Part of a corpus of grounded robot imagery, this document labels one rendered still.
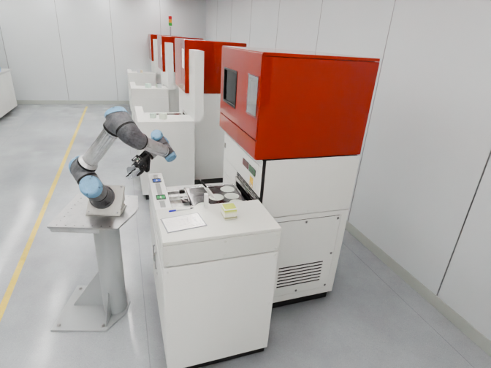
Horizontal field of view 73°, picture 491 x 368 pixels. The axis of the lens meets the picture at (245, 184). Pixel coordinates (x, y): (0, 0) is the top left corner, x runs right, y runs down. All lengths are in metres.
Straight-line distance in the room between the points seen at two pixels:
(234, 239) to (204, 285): 0.30
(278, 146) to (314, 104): 0.32
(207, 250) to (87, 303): 1.33
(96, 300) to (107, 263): 0.43
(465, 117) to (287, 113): 1.36
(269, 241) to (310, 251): 0.72
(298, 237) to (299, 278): 0.37
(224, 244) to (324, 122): 0.95
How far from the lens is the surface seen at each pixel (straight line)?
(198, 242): 1.68
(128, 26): 9.83
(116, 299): 2.63
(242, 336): 2.22
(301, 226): 2.32
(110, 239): 2.33
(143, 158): 2.30
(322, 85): 2.03
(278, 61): 1.89
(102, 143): 2.00
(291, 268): 2.50
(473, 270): 2.91
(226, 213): 1.80
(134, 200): 2.39
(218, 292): 1.91
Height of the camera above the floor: 1.88
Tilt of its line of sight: 24 degrees down
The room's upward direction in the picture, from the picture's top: 4 degrees clockwise
